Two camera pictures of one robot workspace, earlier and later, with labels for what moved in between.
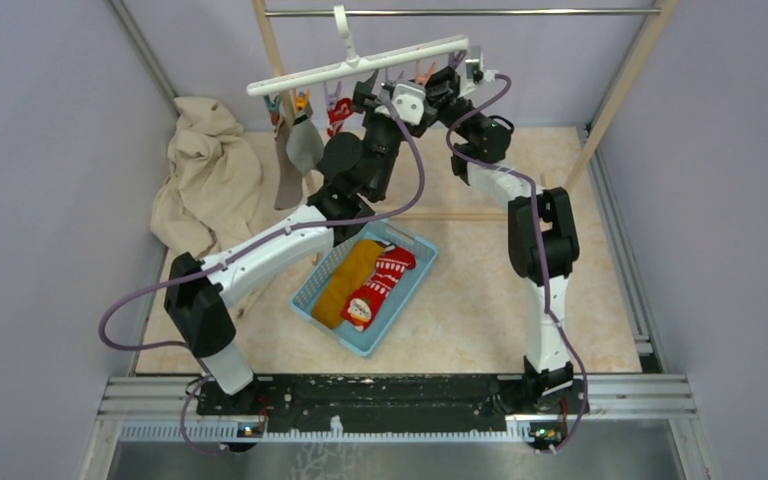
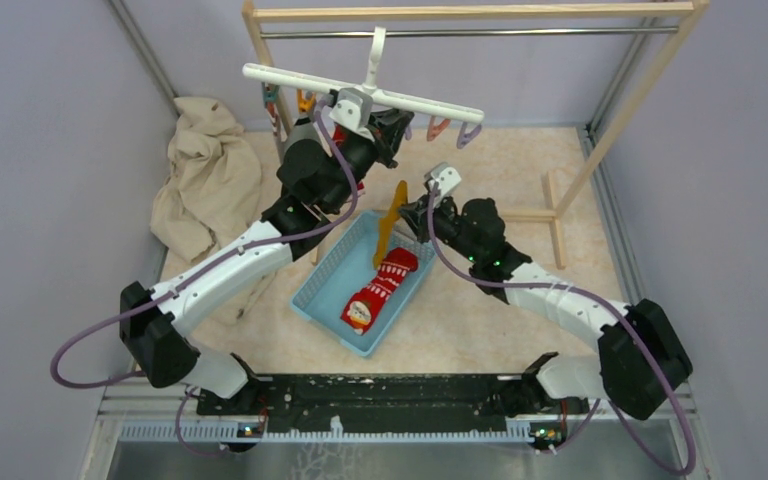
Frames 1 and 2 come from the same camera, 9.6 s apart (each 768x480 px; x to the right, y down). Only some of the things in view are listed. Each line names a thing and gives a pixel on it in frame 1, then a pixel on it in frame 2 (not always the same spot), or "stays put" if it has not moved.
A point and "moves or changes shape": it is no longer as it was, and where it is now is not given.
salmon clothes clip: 422,78 -> 435,130
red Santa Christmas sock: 361,305 stays put
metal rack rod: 467,11 -> 462,31
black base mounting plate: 389,404 stays put
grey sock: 305,144 stays put
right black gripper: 441,92 -> 417,215
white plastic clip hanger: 354,63 moves or changes shape
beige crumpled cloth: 207,200 stays put
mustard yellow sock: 350,272 -> 387,225
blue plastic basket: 422,250 stays put
